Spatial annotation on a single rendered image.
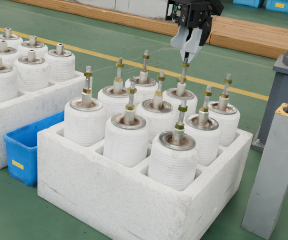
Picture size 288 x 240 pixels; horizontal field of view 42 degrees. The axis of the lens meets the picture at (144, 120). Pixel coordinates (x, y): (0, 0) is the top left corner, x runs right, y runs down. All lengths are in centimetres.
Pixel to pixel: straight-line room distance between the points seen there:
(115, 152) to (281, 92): 67
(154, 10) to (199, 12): 207
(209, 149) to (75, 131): 30
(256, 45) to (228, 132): 181
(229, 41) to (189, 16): 187
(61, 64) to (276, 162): 69
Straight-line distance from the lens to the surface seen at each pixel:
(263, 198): 91
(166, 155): 71
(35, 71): 110
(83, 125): 82
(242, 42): 271
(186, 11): 87
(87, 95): 83
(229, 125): 92
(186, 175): 74
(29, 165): 97
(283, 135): 83
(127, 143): 76
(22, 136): 104
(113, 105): 90
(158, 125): 85
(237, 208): 103
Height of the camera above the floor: 60
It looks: 25 degrees down
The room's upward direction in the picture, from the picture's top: 8 degrees clockwise
